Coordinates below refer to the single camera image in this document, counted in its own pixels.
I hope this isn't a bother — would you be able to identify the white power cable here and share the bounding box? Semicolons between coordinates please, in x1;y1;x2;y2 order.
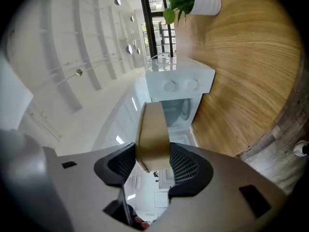
149;52;171;61

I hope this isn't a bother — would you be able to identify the green plant in white pot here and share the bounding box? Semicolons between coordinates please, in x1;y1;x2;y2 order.
158;0;222;28

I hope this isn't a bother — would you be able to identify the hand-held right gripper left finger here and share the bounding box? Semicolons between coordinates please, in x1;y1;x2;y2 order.
0;129;137;232

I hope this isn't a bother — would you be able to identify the brown cardboard container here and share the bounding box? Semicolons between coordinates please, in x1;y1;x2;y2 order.
135;101;171;174

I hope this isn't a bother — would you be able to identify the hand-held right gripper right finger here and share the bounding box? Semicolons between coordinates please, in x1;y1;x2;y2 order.
147;142;291;232

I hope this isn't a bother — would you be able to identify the person's white shoe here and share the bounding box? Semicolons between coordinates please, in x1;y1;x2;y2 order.
293;140;309;158

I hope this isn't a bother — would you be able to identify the white microwave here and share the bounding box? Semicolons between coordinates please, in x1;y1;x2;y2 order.
144;56;216;147

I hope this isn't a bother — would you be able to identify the black window frame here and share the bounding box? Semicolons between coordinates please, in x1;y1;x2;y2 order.
138;0;178;58

